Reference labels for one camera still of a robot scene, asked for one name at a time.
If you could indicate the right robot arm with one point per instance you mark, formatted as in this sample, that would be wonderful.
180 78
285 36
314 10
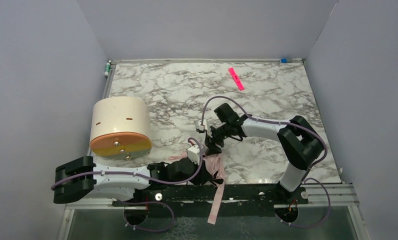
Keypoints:
300 142

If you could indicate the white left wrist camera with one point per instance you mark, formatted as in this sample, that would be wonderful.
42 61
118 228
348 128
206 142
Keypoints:
194 154

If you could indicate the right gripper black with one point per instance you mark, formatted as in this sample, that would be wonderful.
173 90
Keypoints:
217 134

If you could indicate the pink highlighter marker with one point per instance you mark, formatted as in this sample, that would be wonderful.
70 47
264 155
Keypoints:
236 79

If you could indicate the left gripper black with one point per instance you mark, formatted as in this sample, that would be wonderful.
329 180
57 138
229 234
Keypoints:
205 174

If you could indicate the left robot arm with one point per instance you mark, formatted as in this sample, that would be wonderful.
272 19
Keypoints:
83 177

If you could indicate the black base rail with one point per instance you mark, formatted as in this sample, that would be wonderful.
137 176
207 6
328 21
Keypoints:
238 200

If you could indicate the cream cylindrical umbrella bin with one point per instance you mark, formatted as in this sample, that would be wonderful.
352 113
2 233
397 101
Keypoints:
120 126

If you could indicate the pink folding umbrella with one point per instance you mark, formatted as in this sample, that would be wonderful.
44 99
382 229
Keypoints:
217 199

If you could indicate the green white marker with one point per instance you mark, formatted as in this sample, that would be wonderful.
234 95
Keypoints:
107 69

